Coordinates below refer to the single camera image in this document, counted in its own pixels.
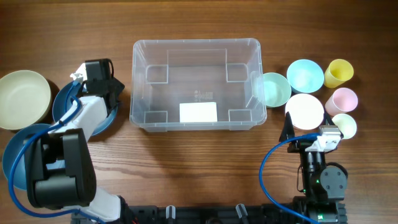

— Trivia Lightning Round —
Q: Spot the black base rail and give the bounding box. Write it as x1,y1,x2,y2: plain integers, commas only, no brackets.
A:
113,203,348,224

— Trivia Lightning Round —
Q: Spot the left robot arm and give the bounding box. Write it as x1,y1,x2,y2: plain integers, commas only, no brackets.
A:
22,58,124,223

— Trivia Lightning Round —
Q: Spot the pink plastic cup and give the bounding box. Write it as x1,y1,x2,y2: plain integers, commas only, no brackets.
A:
325,88,358,116

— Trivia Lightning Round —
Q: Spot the white small bowl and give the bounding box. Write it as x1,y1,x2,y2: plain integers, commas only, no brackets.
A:
285,93,325,130

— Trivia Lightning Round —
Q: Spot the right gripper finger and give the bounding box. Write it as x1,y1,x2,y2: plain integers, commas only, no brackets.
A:
323,112,344,139
279,112,295,142

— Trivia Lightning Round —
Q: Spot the pale cream plastic cup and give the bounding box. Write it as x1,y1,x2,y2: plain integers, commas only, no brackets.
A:
332,113,357,139

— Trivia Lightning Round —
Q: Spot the clear plastic storage container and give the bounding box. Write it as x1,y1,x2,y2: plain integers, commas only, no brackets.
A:
129,38,267,132

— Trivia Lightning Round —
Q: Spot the mint green small bowl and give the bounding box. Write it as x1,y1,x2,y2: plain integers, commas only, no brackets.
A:
263,72,292,108

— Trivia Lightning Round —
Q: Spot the dark blue bowl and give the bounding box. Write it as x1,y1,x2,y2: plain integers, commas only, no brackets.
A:
2,123,51,190
52,82,118,136

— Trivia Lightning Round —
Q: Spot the yellow plastic cup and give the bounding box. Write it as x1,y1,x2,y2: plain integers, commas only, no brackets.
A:
324,59,354,88

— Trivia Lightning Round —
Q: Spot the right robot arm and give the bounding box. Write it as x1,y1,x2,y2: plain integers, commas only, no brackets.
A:
279,113,348,223

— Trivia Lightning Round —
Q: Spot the cream plastic bowl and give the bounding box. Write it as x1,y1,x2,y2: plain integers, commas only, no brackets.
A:
1,70,52,130

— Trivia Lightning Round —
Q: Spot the light blue small bowl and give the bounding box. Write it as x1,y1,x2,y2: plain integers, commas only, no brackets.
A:
287,59,325,93

